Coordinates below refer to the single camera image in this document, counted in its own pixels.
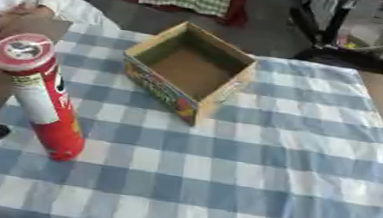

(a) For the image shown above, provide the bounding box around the person's hand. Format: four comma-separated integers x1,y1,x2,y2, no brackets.
0,0,58,39

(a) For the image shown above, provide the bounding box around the red cloth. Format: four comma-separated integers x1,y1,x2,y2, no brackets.
100,0,255,29

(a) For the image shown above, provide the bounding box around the white metal rack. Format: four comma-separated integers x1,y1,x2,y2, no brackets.
321,0,383,61

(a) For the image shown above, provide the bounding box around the open tan cardboard box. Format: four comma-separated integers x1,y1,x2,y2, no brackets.
116,14,263,133

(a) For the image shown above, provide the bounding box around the red cylindrical snack can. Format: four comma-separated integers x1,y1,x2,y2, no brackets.
0,29,97,165

